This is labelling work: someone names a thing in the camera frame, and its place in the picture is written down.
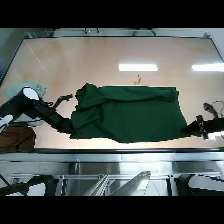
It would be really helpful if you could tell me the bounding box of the dark green T-shirt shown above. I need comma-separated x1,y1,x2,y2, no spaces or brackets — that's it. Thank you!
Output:
68,82,189,145

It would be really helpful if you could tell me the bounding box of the brown garment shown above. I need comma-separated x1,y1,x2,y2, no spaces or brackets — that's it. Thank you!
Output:
0,122,37,154

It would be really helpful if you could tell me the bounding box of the pale green garment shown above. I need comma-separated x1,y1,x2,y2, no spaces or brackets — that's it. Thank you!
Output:
5,80,48,127

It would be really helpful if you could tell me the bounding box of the silver frame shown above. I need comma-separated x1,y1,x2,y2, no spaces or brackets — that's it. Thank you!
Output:
0,28,224,197

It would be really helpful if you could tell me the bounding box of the black cable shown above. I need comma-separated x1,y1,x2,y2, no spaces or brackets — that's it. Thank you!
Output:
213,100,224,118

